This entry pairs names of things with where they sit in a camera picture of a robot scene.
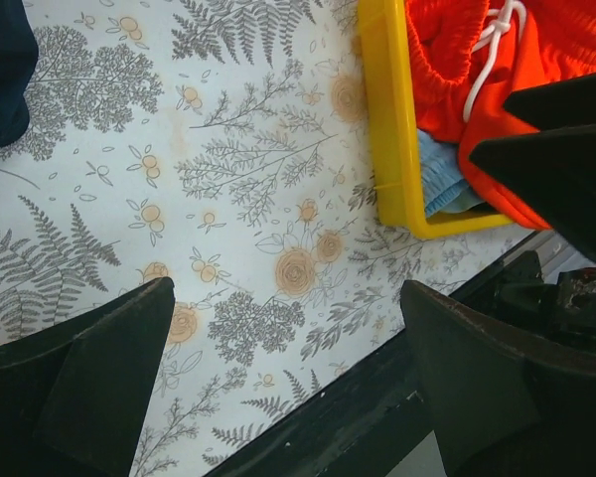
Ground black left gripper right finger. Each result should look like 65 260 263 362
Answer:
400 280 596 476

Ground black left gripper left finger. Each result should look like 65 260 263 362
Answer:
0 277 175 476

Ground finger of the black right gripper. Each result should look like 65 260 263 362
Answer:
503 73 596 130
470 124 596 263

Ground navy blue shorts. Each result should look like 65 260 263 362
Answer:
0 0 39 148

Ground bright orange shorts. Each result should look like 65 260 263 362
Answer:
405 0 596 230

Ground light blue cloth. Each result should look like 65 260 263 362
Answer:
417 129 484 218

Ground yellow plastic tray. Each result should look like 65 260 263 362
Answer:
358 0 512 239

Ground white shorts drawstring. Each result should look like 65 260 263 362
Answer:
463 0 527 122

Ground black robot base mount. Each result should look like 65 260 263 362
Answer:
203 231 596 477

